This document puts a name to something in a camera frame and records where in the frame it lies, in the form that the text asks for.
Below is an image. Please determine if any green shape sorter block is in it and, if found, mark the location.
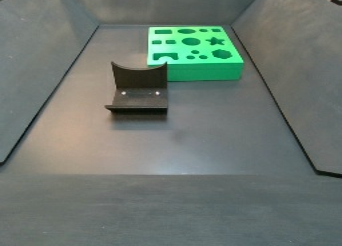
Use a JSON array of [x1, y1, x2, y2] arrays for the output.
[[148, 26, 245, 81]]

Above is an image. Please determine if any black curved holder bracket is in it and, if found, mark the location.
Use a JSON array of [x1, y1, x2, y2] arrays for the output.
[[106, 62, 169, 112]]

